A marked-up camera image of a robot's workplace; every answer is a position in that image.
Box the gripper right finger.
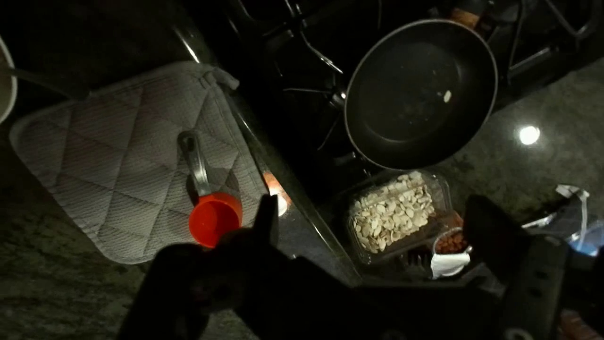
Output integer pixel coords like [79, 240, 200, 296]
[463, 195, 569, 340]

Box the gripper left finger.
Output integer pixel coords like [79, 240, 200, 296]
[117, 195, 284, 340]

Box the orange measuring cup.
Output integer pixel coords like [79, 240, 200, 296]
[177, 130, 244, 249]

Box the grey quilted pot holder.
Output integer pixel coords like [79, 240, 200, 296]
[9, 60, 270, 265]

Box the clear plastic bag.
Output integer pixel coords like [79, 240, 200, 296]
[521, 184, 604, 258]

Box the small container of brown nuts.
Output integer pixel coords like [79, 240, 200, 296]
[430, 212, 472, 280]

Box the clear container of pale seeds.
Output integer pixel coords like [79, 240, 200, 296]
[346, 170, 454, 266]

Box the black stove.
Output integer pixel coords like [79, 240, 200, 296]
[170, 0, 604, 287]

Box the black frying pan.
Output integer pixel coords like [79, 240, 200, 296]
[344, 0, 499, 171]

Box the black burner grate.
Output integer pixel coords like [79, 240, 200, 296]
[507, 0, 604, 86]
[226, 0, 384, 153]

